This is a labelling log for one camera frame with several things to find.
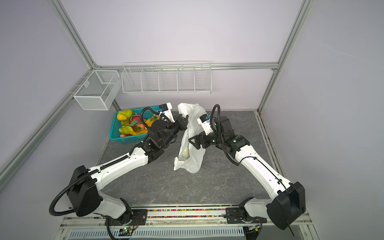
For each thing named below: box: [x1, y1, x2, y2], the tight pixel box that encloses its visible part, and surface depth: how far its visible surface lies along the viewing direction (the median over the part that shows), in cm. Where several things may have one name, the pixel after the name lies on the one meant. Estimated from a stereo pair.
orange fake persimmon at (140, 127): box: [137, 123, 146, 131], surface depth 103 cm
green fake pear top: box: [118, 109, 134, 118], surface depth 104 cm
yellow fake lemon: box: [116, 113, 127, 121], surface depth 107 cm
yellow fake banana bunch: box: [130, 119, 155, 135], surface depth 106 cm
